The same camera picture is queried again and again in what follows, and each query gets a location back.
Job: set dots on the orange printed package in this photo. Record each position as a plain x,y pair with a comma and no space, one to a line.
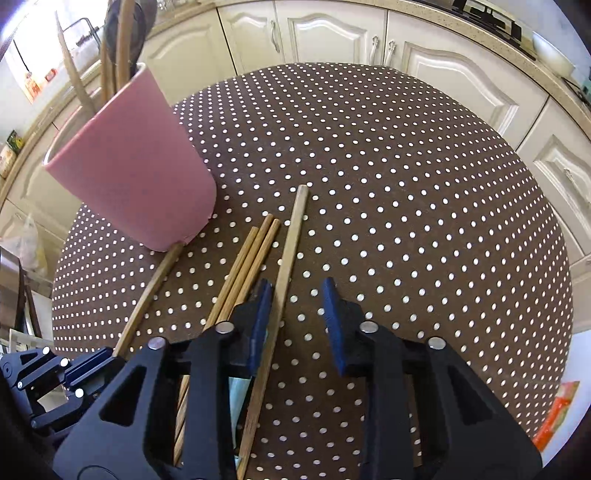
558,410

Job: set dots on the brown polka dot tablecloth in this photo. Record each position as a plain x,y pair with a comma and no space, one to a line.
392,207

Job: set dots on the large jar with white label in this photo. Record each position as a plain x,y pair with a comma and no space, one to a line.
5,160

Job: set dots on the orange dish soap bottle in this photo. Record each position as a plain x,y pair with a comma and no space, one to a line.
32,85

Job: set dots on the white bowl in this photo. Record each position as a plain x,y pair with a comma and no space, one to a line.
551,50

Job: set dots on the black spoon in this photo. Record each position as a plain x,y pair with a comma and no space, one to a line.
141,32

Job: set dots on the pink cup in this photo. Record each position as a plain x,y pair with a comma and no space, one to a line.
134,161

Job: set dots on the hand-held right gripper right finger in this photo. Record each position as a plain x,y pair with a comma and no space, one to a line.
332,323

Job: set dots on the pale single chopstick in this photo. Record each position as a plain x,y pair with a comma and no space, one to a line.
291,249

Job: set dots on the small dark green jar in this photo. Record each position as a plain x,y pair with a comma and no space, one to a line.
14,140

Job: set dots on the white plastic bag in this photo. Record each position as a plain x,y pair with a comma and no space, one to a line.
25,244

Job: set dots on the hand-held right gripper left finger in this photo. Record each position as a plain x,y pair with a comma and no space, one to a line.
259,318

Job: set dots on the bundle of wooden chopsticks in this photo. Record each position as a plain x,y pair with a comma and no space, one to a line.
251,258

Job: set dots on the light blue knife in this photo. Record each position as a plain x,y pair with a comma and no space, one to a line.
239,397

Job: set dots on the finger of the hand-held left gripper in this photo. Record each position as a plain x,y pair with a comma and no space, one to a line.
60,410
90,369

